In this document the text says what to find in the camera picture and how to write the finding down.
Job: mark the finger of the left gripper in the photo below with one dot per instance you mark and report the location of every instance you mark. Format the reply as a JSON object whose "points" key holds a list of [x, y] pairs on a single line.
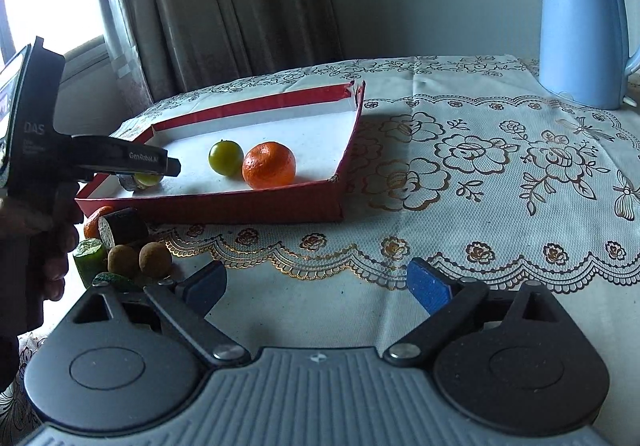
{"points": [[105, 154]]}

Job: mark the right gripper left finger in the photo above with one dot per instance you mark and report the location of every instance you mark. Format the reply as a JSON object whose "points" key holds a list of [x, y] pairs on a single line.
{"points": [[184, 306]]}

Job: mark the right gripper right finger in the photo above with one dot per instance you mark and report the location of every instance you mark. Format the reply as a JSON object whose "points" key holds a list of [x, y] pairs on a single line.
{"points": [[452, 306]]}

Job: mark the dark sugarcane piece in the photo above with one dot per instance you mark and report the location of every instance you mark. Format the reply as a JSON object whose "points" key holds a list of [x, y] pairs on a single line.
{"points": [[124, 227], [129, 183]]}

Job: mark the small green tomato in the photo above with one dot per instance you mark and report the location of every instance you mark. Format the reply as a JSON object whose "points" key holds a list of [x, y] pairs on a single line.
{"points": [[145, 180]]}

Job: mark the small orange mandarin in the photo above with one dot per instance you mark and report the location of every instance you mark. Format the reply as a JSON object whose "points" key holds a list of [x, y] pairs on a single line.
{"points": [[91, 226]]}

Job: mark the small cucumber end piece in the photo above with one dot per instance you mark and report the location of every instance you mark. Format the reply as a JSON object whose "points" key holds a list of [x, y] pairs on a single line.
{"points": [[117, 282]]}

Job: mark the green cucumber chunk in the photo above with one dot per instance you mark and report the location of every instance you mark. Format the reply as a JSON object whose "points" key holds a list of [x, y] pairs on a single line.
{"points": [[90, 259]]}

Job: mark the large orange mandarin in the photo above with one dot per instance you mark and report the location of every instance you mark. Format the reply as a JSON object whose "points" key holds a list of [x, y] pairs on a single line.
{"points": [[269, 165]]}

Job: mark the person left hand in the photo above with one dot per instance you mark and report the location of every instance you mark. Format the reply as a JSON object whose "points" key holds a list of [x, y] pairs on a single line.
{"points": [[59, 237]]}

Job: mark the floral tablecloth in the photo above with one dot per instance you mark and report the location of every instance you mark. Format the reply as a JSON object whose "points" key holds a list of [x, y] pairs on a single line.
{"points": [[465, 162]]}

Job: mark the brown curtain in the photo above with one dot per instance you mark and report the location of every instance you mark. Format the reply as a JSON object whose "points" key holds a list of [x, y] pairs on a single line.
{"points": [[161, 48]]}

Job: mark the red cardboard tray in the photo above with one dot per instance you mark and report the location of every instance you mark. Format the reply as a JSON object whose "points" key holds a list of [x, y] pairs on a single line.
{"points": [[317, 124]]}

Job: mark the blue electric kettle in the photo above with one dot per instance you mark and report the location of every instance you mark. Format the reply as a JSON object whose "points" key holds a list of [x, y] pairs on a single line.
{"points": [[584, 51]]}

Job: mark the window frame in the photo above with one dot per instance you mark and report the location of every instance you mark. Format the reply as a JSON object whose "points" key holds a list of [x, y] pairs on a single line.
{"points": [[77, 62]]}

